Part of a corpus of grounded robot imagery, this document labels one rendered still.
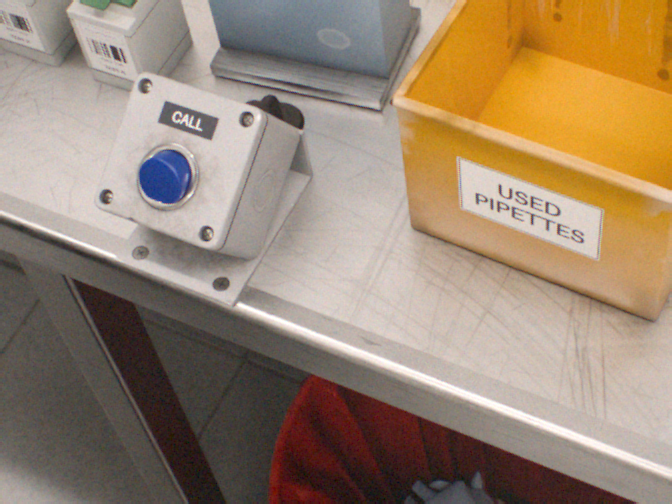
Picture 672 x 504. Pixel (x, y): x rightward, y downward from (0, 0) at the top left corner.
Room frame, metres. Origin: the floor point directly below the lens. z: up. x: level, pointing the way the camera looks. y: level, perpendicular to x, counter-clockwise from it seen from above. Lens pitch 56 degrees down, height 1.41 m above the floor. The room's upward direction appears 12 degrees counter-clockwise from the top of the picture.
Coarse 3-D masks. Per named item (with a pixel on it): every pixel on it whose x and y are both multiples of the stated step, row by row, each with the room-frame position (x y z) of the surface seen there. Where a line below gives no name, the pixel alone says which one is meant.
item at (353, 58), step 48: (240, 0) 0.51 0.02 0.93; (288, 0) 0.49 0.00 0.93; (336, 0) 0.48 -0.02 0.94; (384, 0) 0.47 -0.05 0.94; (240, 48) 0.51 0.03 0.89; (288, 48) 0.50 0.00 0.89; (336, 48) 0.48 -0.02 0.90; (384, 48) 0.47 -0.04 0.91; (336, 96) 0.47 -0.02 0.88; (384, 96) 0.46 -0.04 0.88
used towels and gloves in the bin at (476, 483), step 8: (440, 480) 0.52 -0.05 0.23; (472, 480) 0.52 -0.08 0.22; (480, 480) 0.52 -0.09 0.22; (416, 488) 0.52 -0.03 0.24; (424, 488) 0.52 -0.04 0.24; (432, 488) 0.52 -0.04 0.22; (440, 488) 0.52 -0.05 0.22; (448, 488) 0.52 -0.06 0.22; (456, 488) 0.51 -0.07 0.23; (464, 488) 0.51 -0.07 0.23; (472, 488) 0.51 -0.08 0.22; (480, 488) 0.51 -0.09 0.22; (424, 496) 0.51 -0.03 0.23; (432, 496) 0.51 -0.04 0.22; (440, 496) 0.51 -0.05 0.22; (448, 496) 0.51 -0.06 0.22; (456, 496) 0.51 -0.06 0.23; (464, 496) 0.50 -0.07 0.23; (472, 496) 0.50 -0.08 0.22; (480, 496) 0.50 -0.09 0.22; (488, 496) 0.51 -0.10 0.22
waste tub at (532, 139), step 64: (512, 0) 0.46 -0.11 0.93; (576, 0) 0.45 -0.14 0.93; (640, 0) 0.43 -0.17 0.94; (448, 64) 0.41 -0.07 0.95; (512, 64) 0.46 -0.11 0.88; (576, 64) 0.45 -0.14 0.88; (640, 64) 0.43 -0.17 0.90; (448, 128) 0.36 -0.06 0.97; (512, 128) 0.42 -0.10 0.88; (576, 128) 0.41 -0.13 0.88; (640, 128) 0.40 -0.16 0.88; (448, 192) 0.36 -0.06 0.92; (512, 192) 0.34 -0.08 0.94; (576, 192) 0.32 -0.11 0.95; (640, 192) 0.30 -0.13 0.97; (512, 256) 0.34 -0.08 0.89; (576, 256) 0.32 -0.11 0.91; (640, 256) 0.30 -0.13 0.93
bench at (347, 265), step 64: (192, 0) 0.57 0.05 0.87; (448, 0) 0.53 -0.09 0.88; (0, 64) 0.55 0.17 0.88; (64, 64) 0.54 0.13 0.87; (192, 64) 0.52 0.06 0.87; (0, 128) 0.50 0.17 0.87; (64, 128) 0.49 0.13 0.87; (320, 128) 0.45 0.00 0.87; (384, 128) 0.44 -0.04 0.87; (0, 192) 0.45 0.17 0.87; (64, 192) 0.44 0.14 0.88; (320, 192) 0.41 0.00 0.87; (384, 192) 0.40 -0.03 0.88; (64, 256) 0.41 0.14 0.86; (320, 256) 0.37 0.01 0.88; (384, 256) 0.36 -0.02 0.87; (448, 256) 0.35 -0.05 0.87; (64, 320) 0.47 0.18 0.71; (128, 320) 0.48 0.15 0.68; (192, 320) 0.37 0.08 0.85; (256, 320) 0.34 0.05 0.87; (320, 320) 0.33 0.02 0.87; (384, 320) 0.33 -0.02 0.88; (448, 320) 0.32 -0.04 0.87; (512, 320) 0.31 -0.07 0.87; (576, 320) 0.31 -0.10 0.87; (640, 320) 0.30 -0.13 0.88; (128, 384) 0.46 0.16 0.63; (384, 384) 0.30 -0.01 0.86; (448, 384) 0.29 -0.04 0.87; (512, 384) 0.28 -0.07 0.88; (576, 384) 0.27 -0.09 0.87; (640, 384) 0.27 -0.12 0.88; (128, 448) 0.48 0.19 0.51; (192, 448) 0.48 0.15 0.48; (512, 448) 0.26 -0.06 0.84; (576, 448) 0.24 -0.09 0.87; (640, 448) 0.23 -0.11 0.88
